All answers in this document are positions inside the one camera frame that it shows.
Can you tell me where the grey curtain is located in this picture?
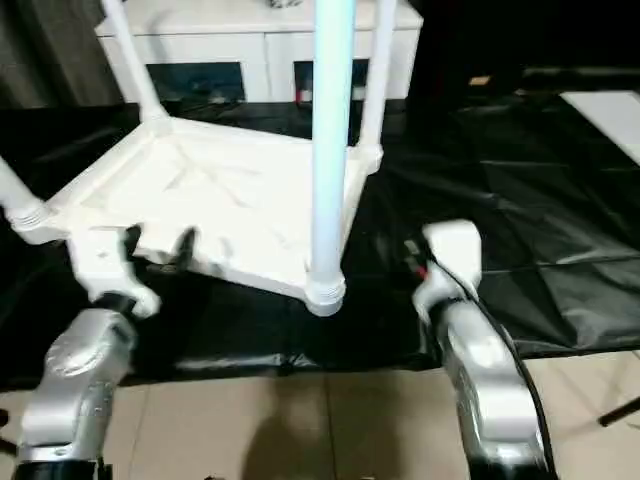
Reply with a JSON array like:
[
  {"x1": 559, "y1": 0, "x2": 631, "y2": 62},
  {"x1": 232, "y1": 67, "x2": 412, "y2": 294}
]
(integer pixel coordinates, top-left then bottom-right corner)
[{"x1": 0, "y1": 0, "x2": 126, "y2": 109}]

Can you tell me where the black mat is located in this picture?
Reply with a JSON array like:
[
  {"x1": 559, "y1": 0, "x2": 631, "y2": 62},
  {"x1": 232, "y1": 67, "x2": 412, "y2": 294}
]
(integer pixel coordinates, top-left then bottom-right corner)
[{"x1": 0, "y1": 92, "x2": 640, "y2": 389}]

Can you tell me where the white plastic table top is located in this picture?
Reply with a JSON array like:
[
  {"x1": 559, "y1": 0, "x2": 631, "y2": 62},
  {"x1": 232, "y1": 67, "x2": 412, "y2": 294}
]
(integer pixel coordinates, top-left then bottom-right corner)
[{"x1": 12, "y1": 114, "x2": 386, "y2": 319}]

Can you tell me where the black metal table frame leg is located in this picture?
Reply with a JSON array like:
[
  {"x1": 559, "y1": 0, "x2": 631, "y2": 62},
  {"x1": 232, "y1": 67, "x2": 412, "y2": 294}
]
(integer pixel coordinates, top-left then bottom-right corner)
[{"x1": 597, "y1": 397, "x2": 640, "y2": 429}]

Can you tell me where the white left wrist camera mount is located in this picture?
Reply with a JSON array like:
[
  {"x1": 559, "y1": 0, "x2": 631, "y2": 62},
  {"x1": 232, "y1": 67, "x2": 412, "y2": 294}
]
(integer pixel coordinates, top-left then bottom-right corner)
[{"x1": 64, "y1": 224, "x2": 164, "y2": 319}]

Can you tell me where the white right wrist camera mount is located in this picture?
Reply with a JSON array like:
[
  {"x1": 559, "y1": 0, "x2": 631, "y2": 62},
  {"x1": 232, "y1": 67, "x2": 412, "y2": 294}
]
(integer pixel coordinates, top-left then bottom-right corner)
[{"x1": 412, "y1": 218, "x2": 484, "y2": 321}]

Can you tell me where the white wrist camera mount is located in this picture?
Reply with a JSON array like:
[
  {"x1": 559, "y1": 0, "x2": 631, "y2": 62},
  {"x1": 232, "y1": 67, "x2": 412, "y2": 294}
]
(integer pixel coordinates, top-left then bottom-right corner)
[
  {"x1": 64, "y1": 224, "x2": 164, "y2": 319},
  {"x1": 412, "y1": 218, "x2": 484, "y2": 321}
]

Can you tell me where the white flat board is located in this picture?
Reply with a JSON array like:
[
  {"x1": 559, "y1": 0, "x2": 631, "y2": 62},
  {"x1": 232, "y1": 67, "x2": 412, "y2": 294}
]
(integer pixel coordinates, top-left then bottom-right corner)
[{"x1": 559, "y1": 89, "x2": 640, "y2": 166}]

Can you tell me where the white plastic table leg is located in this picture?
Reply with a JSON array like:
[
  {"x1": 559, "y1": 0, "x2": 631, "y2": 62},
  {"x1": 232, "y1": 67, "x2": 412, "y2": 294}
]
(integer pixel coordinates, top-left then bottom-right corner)
[
  {"x1": 99, "y1": 0, "x2": 169, "y2": 126},
  {"x1": 0, "y1": 157, "x2": 54, "y2": 236},
  {"x1": 304, "y1": 0, "x2": 361, "y2": 306},
  {"x1": 362, "y1": 0, "x2": 401, "y2": 156}
]

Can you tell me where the dark low shelf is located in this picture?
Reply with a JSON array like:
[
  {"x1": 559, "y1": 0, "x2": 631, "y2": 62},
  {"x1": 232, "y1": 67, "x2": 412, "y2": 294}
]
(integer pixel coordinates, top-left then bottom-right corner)
[{"x1": 519, "y1": 67, "x2": 640, "y2": 94}]

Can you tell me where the white cabinet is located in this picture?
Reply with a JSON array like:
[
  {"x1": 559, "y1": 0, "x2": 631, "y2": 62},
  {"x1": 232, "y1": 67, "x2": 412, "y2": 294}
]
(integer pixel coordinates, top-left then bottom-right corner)
[{"x1": 94, "y1": 0, "x2": 426, "y2": 104}]

